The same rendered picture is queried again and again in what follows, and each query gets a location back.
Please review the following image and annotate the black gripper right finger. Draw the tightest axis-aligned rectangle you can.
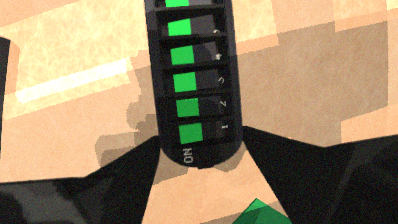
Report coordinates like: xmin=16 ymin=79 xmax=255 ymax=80
xmin=243 ymin=126 xmax=398 ymax=224

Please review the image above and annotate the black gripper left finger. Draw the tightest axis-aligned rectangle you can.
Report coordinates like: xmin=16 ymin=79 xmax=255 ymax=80
xmin=0 ymin=135 xmax=161 ymax=224

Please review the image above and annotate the dark grey controller unit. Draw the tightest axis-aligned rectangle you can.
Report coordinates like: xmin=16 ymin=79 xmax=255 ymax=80
xmin=144 ymin=0 xmax=243 ymax=169

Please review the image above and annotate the grey rectangular block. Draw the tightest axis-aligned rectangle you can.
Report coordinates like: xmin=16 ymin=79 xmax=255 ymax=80
xmin=0 ymin=36 xmax=11 ymax=154

